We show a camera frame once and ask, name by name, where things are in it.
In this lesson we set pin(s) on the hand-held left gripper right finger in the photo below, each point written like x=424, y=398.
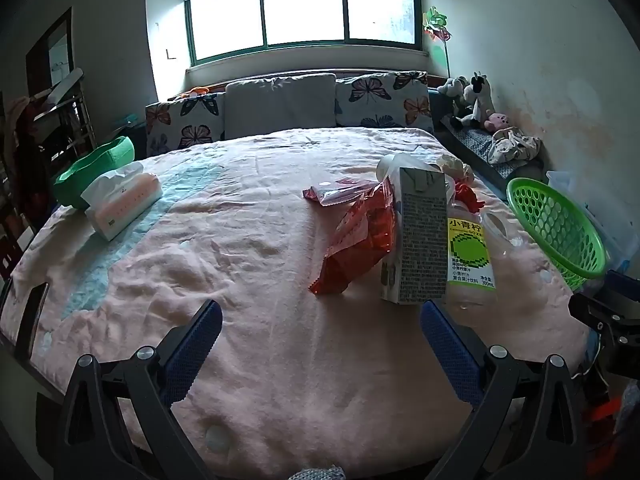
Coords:
x=450, y=350

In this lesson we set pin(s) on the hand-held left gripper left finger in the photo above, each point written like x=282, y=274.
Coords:
x=195, y=350

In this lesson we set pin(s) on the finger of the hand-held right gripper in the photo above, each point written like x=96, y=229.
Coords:
x=592, y=310
x=625, y=285

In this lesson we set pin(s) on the lime juice bottle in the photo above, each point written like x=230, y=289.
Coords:
x=467, y=255

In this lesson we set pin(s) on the green plastic basket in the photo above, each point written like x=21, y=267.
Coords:
x=550, y=220

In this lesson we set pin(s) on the grey drink carton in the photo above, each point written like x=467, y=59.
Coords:
x=420, y=230

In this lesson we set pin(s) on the clear plastic cup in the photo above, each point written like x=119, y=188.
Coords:
x=387, y=167
x=500, y=227

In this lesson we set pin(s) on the large red snack bag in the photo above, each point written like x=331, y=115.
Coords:
x=360, y=240

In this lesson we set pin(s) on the red mesh net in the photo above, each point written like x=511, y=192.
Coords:
x=467, y=195

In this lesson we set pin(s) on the white mesh net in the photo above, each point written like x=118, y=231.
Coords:
x=452, y=165

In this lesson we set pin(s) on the pink red snack wrapper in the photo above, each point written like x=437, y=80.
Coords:
x=330, y=192

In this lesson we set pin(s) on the person's left forearm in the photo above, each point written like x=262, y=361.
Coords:
x=320, y=474

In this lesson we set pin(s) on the clear plastic storage box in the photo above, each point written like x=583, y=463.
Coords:
x=615, y=230

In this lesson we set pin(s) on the red plastic object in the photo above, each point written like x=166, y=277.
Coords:
x=600, y=412

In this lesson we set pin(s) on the pink blanket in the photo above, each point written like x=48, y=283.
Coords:
x=250, y=260

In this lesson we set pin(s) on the tissue pack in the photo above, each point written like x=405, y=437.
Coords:
x=125, y=200

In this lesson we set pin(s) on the crumpled pale cloth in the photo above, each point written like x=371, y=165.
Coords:
x=515, y=145

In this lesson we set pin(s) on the patterned grey mat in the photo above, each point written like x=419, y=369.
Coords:
x=475, y=142

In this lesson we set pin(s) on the pink plush pig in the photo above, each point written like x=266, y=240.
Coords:
x=496, y=121

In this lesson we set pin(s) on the green plastic basin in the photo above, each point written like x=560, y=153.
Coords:
x=107, y=155

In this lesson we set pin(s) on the butterfly print pillow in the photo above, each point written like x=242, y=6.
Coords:
x=385, y=100
x=185, y=120

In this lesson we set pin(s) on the plush cow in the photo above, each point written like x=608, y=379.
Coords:
x=475, y=95

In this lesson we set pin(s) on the hanging dark clothes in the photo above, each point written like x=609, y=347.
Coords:
x=22, y=160

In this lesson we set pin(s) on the orange toy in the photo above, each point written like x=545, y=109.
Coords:
x=195, y=92

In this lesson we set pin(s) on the plain pale pillow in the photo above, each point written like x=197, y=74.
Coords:
x=280, y=105

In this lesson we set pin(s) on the grey plush toy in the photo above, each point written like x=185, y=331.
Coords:
x=452, y=87

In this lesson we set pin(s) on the metal shelf rack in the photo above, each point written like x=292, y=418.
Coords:
x=65, y=120

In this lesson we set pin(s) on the dark framed mirror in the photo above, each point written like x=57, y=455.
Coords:
x=57, y=60

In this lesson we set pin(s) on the colourful pinwheel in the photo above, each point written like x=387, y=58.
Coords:
x=436, y=22

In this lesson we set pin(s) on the green framed window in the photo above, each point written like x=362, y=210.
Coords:
x=300, y=10

